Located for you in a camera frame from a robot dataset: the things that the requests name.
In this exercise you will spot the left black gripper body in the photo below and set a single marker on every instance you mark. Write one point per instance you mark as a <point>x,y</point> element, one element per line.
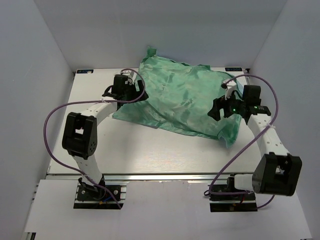
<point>130,94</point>

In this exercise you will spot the light blue pillowcase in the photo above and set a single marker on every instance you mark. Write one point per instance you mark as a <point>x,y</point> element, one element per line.
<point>179,99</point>

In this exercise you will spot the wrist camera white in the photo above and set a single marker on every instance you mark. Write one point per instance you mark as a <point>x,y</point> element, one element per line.
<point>129,74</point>
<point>230,86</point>

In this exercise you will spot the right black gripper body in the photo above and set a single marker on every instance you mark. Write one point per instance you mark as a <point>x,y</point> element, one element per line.
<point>232,106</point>

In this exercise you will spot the left blue table sticker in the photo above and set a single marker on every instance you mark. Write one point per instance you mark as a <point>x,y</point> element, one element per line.
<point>84,71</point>

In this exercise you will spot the right blue table sticker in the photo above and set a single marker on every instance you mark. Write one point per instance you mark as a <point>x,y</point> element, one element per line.
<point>233,69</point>

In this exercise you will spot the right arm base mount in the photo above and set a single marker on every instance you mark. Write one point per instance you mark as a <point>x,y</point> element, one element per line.
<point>231,199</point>

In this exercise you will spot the blue table sticker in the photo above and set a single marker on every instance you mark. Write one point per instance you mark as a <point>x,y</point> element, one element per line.
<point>84,71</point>
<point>233,69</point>

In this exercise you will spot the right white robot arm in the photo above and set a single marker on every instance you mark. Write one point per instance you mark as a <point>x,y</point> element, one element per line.
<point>278,171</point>

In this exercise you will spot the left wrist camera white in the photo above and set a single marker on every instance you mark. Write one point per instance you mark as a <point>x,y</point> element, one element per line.
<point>129,74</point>

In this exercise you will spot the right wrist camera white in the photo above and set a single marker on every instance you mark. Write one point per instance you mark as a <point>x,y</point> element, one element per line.
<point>230,86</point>

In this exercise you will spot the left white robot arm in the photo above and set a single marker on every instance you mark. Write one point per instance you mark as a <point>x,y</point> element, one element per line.
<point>80,136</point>

